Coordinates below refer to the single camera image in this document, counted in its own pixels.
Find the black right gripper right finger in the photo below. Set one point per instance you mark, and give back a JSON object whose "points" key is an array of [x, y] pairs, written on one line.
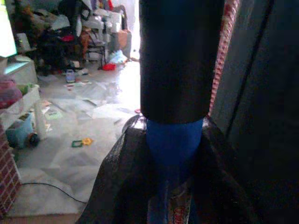
{"points": [[217, 177]]}

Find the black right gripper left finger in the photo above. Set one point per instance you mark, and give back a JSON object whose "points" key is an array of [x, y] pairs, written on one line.
{"points": [[121, 177]]}

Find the blue broomstick with black cap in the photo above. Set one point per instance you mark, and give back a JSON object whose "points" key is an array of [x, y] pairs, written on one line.
{"points": [[180, 58]]}

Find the yellow flower toy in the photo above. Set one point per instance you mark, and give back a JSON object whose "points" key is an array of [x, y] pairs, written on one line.
{"points": [[87, 141]]}

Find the dark grey door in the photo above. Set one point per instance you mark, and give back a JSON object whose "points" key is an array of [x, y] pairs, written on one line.
{"points": [[268, 93]]}

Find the red plastic bowl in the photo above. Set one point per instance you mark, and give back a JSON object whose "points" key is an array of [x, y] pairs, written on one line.
{"points": [[109, 67]]}

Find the light blue plastic container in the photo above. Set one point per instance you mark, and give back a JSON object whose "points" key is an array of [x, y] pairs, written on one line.
{"points": [[19, 131]]}

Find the white plastic bag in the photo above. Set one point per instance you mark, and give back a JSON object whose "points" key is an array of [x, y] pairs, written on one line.
{"points": [[118, 58]]}

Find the black metal chair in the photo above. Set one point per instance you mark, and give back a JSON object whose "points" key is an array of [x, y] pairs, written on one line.
{"points": [[98, 46]]}

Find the brown cardboard box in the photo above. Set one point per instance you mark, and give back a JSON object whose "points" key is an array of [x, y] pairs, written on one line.
{"points": [[123, 38]]}

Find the pink cloth bundle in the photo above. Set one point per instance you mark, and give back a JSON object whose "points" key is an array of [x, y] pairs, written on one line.
{"points": [[8, 93]]}

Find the pile of dark clothes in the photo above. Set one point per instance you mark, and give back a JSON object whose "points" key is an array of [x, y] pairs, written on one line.
{"points": [[53, 44]]}

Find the green square toy frame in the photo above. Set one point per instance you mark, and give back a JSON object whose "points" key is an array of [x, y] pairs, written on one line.
{"points": [[76, 143]]}

